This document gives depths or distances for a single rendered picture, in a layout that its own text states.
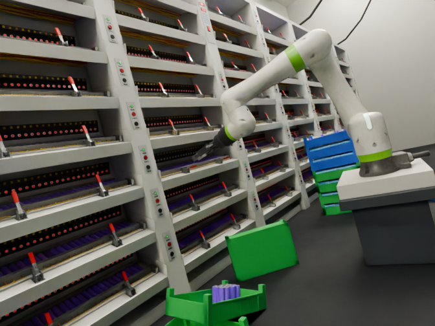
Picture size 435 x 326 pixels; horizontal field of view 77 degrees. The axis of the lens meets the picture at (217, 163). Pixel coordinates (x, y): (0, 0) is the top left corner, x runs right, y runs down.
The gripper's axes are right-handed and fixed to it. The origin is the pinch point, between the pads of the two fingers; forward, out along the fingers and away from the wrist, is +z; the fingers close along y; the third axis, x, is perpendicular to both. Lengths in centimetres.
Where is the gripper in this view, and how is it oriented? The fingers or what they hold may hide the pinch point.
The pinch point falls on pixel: (199, 156)
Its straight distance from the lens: 151.0
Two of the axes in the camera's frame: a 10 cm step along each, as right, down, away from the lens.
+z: -6.6, 4.2, 6.2
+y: -6.1, 1.7, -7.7
